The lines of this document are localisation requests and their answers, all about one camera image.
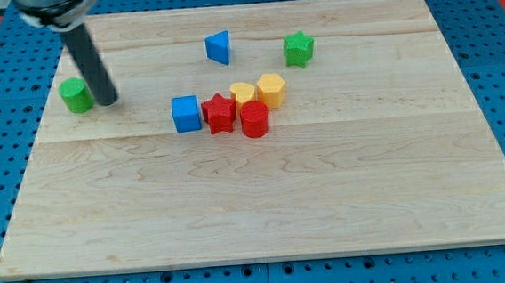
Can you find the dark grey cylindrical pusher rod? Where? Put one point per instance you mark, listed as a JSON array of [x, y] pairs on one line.
[[87, 58]]

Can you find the red star block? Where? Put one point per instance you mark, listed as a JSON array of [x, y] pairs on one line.
[[219, 113]]

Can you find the blue triangle block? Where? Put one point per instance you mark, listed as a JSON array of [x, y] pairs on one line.
[[217, 47]]

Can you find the green star block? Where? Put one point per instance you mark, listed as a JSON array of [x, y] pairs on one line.
[[298, 49]]

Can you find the green cylinder block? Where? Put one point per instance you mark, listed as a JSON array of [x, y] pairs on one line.
[[75, 94]]

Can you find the blue cube block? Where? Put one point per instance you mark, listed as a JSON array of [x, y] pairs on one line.
[[185, 114]]

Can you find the yellow heart block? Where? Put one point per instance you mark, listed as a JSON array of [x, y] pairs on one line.
[[241, 93]]

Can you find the red cylinder block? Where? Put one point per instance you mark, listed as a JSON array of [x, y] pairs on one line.
[[254, 116]]

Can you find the yellow hexagon block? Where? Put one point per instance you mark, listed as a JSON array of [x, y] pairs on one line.
[[271, 90]]

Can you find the light wooden board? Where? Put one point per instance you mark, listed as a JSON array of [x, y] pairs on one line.
[[379, 147]]

